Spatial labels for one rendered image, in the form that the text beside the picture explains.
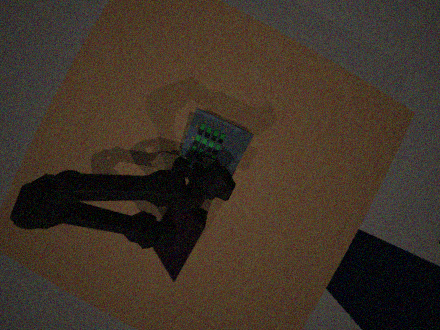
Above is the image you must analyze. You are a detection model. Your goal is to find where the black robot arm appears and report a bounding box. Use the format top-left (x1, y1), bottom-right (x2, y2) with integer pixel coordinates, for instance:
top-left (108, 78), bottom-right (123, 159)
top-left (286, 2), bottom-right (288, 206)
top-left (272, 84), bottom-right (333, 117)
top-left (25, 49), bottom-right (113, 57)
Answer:
top-left (10, 154), bottom-right (235, 249)

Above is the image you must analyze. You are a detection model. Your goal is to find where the blue switch panel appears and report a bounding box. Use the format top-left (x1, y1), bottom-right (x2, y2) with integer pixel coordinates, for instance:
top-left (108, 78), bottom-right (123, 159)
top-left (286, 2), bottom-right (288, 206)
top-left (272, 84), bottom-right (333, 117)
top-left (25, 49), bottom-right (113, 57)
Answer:
top-left (179, 108), bottom-right (254, 176)

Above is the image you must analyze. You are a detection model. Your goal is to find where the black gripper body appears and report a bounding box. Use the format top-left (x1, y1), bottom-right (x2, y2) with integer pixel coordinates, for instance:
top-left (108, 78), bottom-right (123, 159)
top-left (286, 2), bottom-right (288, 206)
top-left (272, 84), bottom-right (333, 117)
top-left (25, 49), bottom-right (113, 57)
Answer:
top-left (172, 156), bottom-right (235, 201)

